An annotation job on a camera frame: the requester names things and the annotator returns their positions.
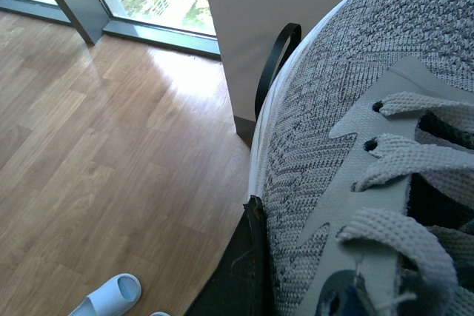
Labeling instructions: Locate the light blue slipper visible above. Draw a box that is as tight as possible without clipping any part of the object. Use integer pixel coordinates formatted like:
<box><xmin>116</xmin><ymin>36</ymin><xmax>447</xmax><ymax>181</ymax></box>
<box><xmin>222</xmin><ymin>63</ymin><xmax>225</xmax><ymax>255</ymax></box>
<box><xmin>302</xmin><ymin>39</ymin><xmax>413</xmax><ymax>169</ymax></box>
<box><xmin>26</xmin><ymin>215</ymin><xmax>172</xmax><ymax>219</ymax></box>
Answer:
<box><xmin>150</xmin><ymin>311</ymin><xmax>170</xmax><ymax>316</ymax></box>
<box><xmin>70</xmin><ymin>273</ymin><xmax>142</xmax><ymax>316</ymax></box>

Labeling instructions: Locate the grey knit sneaker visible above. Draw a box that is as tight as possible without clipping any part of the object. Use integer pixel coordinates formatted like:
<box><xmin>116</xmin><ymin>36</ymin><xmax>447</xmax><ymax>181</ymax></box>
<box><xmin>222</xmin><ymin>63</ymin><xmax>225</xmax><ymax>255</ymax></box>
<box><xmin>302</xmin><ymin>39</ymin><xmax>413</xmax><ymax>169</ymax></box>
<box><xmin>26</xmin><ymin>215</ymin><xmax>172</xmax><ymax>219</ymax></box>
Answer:
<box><xmin>249</xmin><ymin>0</ymin><xmax>473</xmax><ymax>315</ymax></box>

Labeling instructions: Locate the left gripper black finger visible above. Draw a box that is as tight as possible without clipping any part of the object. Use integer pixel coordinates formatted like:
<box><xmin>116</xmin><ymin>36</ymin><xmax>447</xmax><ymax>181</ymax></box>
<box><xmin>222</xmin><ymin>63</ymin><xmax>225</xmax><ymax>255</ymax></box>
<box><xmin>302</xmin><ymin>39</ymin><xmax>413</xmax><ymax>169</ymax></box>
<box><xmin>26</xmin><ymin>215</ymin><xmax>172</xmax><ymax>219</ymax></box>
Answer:
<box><xmin>185</xmin><ymin>195</ymin><xmax>274</xmax><ymax>315</ymax></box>

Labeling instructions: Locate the black metal shoe rack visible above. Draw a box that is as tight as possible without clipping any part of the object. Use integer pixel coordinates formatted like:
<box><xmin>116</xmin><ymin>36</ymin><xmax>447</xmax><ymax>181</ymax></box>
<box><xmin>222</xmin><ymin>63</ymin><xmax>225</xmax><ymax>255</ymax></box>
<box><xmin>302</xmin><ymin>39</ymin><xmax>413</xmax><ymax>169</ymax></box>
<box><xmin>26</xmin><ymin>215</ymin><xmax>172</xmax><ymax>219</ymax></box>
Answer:
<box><xmin>254</xmin><ymin>23</ymin><xmax>302</xmax><ymax>119</ymax></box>

